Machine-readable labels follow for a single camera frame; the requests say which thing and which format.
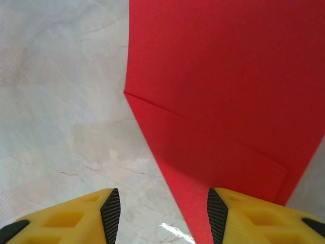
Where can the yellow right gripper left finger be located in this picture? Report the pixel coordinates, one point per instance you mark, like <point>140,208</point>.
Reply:
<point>63,223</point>

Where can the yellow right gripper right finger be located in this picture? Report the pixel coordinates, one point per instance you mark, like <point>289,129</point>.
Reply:
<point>266,223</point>

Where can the red paper sheet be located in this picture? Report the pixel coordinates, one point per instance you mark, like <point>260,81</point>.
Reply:
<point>215,76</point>

